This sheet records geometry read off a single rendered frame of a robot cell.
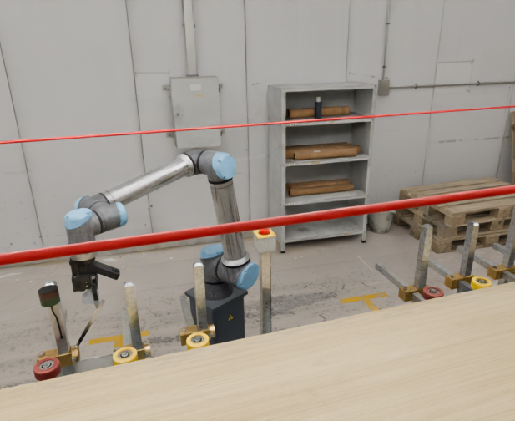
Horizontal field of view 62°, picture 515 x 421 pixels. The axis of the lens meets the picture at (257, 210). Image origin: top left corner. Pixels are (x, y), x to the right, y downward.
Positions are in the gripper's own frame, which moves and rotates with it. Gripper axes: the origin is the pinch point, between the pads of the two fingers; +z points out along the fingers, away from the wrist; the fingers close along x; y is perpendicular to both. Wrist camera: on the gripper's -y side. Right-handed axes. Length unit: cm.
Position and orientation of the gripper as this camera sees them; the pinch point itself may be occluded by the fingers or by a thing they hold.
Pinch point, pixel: (98, 304)
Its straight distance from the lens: 174.8
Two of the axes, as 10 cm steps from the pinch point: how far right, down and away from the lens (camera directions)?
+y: -9.6, 1.1, -2.7
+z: 0.1, 9.4, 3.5
